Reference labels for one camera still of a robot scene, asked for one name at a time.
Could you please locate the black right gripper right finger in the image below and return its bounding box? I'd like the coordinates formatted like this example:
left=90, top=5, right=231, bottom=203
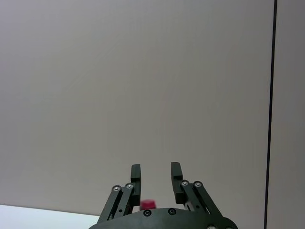
left=171, top=162, right=237, bottom=229

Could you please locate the pink cup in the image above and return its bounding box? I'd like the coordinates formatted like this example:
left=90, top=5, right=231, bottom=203
left=140, top=199, right=158, bottom=211

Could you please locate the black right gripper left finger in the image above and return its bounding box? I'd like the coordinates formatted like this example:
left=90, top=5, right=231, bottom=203
left=98, top=164, right=142, bottom=223

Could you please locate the dark vertical post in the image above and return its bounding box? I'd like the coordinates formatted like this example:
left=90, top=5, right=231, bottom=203
left=264, top=0, right=279, bottom=229

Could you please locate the white table cloth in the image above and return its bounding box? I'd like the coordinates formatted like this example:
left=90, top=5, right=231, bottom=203
left=0, top=204, right=101, bottom=229

